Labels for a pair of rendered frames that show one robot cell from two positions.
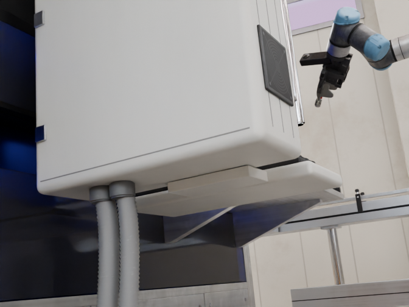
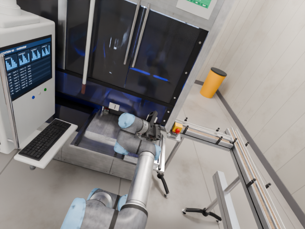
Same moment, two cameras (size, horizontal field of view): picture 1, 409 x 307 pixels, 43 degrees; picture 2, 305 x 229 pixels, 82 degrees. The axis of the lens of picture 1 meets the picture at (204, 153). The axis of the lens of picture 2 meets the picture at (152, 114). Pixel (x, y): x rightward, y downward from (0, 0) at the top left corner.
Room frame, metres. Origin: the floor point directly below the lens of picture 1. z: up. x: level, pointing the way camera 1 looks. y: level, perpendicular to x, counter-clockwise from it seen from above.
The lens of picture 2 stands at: (1.20, -1.10, 1.90)
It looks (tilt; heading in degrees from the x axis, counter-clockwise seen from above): 34 degrees down; 57
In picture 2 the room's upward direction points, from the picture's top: 22 degrees clockwise
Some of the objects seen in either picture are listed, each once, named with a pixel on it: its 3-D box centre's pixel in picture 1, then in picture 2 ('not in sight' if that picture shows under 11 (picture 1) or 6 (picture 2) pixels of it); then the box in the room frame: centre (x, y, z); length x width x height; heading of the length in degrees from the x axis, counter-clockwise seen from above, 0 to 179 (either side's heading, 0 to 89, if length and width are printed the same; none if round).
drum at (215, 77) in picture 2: not in sight; (212, 83); (4.88, 2.27, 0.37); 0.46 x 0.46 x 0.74
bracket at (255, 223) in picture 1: (277, 223); not in sight; (1.90, -0.24, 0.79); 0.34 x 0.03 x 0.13; 64
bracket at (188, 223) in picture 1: (216, 212); not in sight; (1.45, -0.02, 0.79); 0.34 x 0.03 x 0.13; 64
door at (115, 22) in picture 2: not in sight; (100, 41); (1.43, 0.20, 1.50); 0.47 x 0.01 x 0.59; 154
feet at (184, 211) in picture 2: not in sight; (204, 213); (2.69, -0.61, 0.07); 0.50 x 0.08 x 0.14; 154
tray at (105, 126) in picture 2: not in sight; (108, 123); (1.56, 0.02, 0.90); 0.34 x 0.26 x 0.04; 64
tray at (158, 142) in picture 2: not in sight; (145, 144); (1.81, -0.24, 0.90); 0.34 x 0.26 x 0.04; 63
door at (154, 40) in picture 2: not in sight; (161, 62); (1.84, -0.01, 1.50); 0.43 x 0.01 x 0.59; 154
